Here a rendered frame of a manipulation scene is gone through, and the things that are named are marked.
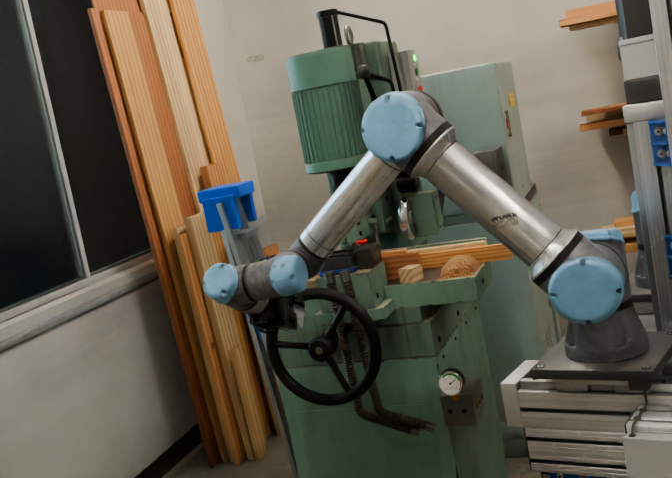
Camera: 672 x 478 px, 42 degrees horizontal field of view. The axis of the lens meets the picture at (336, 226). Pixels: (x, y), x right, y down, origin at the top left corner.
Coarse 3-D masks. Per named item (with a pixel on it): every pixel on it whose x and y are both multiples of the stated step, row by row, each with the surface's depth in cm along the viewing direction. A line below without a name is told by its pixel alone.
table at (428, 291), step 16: (432, 272) 223; (480, 272) 215; (400, 288) 215; (416, 288) 214; (432, 288) 213; (448, 288) 211; (464, 288) 210; (480, 288) 212; (384, 304) 211; (400, 304) 216; (416, 304) 215; (432, 304) 213; (320, 320) 214
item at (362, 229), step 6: (366, 216) 237; (360, 222) 232; (366, 222) 237; (354, 228) 229; (360, 228) 231; (366, 228) 236; (372, 228) 241; (348, 234) 230; (354, 234) 229; (360, 234) 230; (366, 234) 235; (348, 240) 230; (354, 240) 229
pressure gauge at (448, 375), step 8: (448, 368) 211; (440, 376) 209; (448, 376) 209; (456, 376) 208; (440, 384) 210; (448, 384) 209; (456, 384) 209; (464, 384) 210; (448, 392) 210; (456, 392) 209
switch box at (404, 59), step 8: (400, 56) 249; (408, 56) 248; (416, 56) 256; (392, 64) 250; (400, 64) 249; (408, 64) 248; (416, 64) 255; (392, 72) 250; (400, 72) 250; (408, 72) 249; (392, 80) 251; (400, 80) 250; (408, 80) 249; (416, 80) 253; (408, 88) 250; (416, 88) 251
